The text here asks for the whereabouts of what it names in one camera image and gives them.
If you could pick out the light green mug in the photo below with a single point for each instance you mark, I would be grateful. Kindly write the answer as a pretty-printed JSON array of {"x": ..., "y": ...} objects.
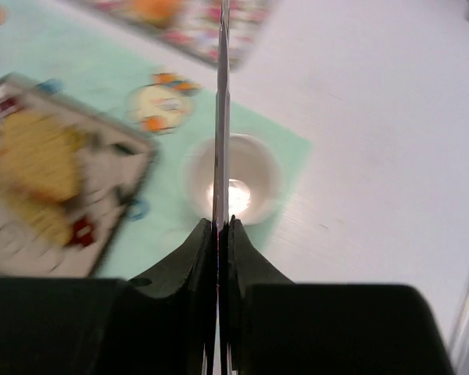
[{"x": 255, "y": 179}]

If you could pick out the herb bread slice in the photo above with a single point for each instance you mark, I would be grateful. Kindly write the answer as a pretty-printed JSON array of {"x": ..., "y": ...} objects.
[
  {"x": 39, "y": 155},
  {"x": 49, "y": 220}
]

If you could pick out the metal serving tongs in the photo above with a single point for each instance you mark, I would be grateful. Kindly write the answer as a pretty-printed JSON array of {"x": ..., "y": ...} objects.
[{"x": 221, "y": 184}]

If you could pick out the small round bun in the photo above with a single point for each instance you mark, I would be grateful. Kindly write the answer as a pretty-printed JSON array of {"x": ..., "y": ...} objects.
[{"x": 156, "y": 9}]

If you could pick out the mint cartoon placemat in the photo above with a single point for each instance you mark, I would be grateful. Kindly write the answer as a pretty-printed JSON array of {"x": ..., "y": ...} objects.
[{"x": 45, "y": 43}]

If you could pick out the floral rectangular tray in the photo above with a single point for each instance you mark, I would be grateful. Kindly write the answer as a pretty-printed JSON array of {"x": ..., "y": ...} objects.
[{"x": 193, "y": 29}]

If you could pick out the square floral ceramic plate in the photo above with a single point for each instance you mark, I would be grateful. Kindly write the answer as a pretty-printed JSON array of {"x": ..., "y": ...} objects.
[{"x": 114, "y": 162}]

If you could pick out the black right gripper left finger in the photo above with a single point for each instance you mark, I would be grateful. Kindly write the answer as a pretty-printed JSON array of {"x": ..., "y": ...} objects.
[{"x": 160, "y": 322}]

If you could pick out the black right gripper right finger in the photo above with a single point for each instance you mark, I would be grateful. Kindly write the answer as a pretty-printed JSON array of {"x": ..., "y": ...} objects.
[{"x": 277, "y": 326}]

